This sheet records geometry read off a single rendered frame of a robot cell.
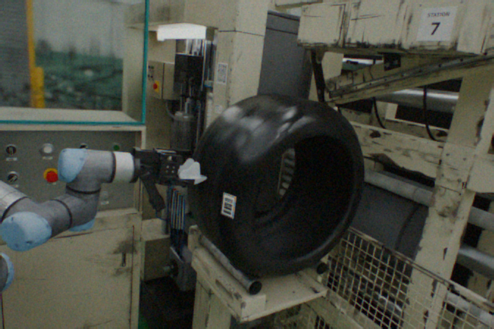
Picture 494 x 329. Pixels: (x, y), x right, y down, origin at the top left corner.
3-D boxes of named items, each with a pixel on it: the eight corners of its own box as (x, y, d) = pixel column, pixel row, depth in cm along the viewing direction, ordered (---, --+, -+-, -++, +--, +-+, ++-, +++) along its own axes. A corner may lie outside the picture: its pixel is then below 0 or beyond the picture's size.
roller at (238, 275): (203, 245, 137) (197, 239, 135) (212, 236, 138) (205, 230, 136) (255, 297, 110) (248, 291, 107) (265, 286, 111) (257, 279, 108)
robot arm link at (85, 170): (55, 175, 83) (59, 141, 81) (104, 178, 89) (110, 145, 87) (59, 191, 77) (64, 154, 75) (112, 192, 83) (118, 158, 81)
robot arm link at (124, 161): (113, 187, 83) (105, 176, 89) (133, 188, 85) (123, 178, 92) (117, 156, 81) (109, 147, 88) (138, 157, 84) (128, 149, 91)
